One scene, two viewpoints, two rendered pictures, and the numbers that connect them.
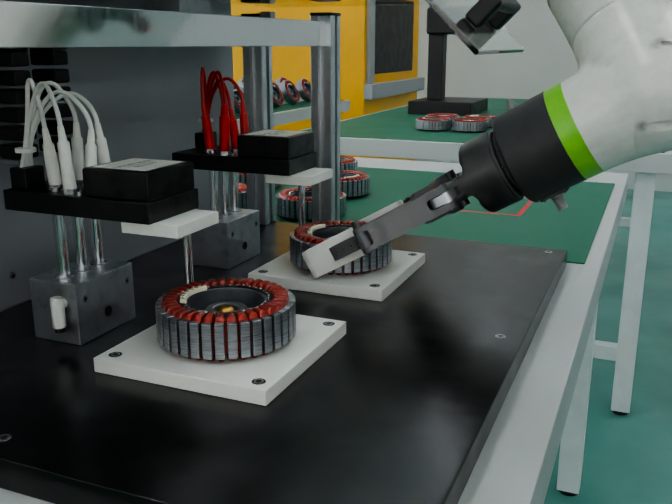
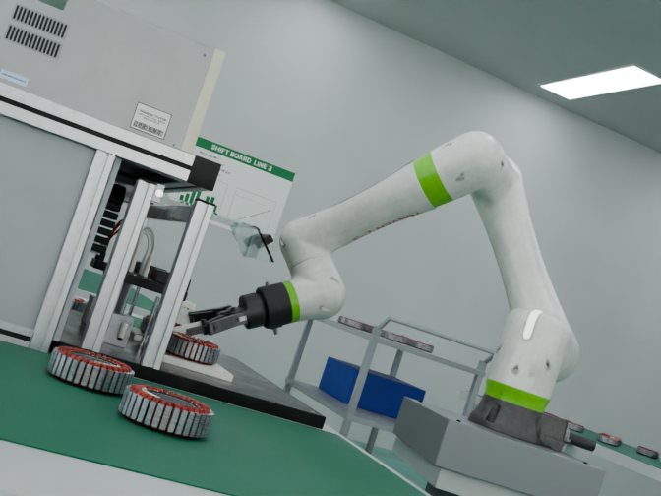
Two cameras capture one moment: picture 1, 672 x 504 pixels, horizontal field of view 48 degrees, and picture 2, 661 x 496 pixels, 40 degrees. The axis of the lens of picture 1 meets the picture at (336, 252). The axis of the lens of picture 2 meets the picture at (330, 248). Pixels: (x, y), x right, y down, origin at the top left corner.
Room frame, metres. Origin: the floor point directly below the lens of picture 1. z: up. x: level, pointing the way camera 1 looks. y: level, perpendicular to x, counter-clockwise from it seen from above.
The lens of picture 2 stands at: (-0.81, 1.12, 0.95)
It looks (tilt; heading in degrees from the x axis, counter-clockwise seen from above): 4 degrees up; 317
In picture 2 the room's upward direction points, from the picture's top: 18 degrees clockwise
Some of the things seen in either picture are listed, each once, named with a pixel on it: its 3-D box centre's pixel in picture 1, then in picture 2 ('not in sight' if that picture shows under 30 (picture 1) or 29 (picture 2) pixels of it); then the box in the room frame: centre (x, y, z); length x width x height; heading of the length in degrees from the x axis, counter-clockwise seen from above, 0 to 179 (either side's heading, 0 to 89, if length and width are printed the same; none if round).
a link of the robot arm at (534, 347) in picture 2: not in sight; (529, 357); (0.24, -0.46, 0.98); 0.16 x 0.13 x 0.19; 110
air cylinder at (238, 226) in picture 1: (226, 236); (99, 311); (0.86, 0.13, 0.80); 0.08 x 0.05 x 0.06; 157
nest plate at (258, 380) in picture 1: (227, 344); (185, 360); (0.58, 0.09, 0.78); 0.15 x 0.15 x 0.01; 67
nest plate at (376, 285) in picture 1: (340, 267); (162, 341); (0.80, -0.01, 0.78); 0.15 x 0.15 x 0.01; 67
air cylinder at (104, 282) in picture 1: (85, 298); (113, 327); (0.64, 0.22, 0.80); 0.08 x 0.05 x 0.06; 157
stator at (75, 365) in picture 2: not in sight; (90, 370); (0.29, 0.45, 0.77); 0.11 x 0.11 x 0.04
